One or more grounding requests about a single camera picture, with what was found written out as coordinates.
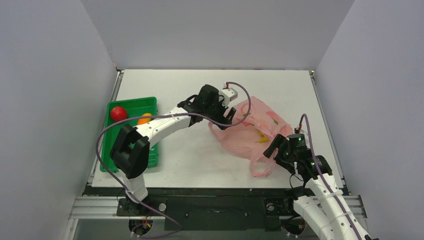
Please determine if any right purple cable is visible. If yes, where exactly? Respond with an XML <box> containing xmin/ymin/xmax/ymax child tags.
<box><xmin>281</xmin><ymin>113</ymin><xmax>364</xmax><ymax>240</ymax></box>

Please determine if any aluminium frame rail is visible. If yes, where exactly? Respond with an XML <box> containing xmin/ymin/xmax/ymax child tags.
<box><xmin>68</xmin><ymin>195</ymin><xmax>367</xmax><ymax>220</ymax></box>

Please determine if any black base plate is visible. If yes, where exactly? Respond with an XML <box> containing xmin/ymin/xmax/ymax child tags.
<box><xmin>82</xmin><ymin>187</ymin><xmax>349</xmax><ymax>232</ymax></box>

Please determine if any green plastic tray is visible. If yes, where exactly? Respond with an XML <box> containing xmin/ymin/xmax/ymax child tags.
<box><xmin>101</xmin><ymin>96</ymin><xmax>157</xmax><ymax>173</ymax></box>

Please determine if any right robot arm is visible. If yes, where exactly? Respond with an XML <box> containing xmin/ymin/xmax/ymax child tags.
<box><xmin>263</xmin><ymin>133</ymin><xmax>372</xmax><ymax>240</ymax></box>

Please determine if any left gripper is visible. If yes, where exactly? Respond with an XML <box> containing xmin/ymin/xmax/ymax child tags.
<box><xmin>204</xmin><ymin>95</ymin><xmax>235</xmax><ymax>129</ymax></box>

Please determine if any yellow fake banana bunch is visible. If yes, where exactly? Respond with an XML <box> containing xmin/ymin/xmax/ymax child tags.
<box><xmin>258</xmin><ymin>130</ymin><xmax>270</xmax><ymax>143</ymax></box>

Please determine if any orange fake fruit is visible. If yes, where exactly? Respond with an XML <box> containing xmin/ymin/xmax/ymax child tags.
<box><xmin>137</xmin><ymin>112</ymin><xmax>152</xmax><ymax>125</ymax></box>

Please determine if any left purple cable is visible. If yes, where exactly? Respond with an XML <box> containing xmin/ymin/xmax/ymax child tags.
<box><xmin>95</xmin><ymin>81</ymin><xmax>253</xmax><ymax>239</ymax></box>

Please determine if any red fake apple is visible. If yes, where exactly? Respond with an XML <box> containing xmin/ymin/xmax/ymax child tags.
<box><xmin>109</xmin><ymin>106</ymin><xmax>128</xmax><ymax>123</ymax></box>

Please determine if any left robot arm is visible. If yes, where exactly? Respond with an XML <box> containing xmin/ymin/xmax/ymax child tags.
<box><xmin>109</xmin><ymin>84</ymin><xmax>238</xmax><ymax>215</ymax></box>

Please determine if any black loop cable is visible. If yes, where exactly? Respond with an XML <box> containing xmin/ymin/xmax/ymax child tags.
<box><xmin>288</xmin><ymin>172</ymin><xmax>304</xmax><ymax>191</ymax></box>

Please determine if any pink plastic bag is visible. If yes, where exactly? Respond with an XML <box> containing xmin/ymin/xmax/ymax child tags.
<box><xmin>208</xmin><ymin>96</ymin><xmax>294</xmax><ymax>177</ymax></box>

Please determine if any purple cable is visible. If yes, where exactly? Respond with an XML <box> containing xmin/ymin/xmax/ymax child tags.
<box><xmin>281</xmin><ymin>113</ymin><xmax>364</xmax><ymax>240</ymax></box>
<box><xmin>95</xmin><ymin>81</ymin><xmax>253</xmax><ymax>239</ymax></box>

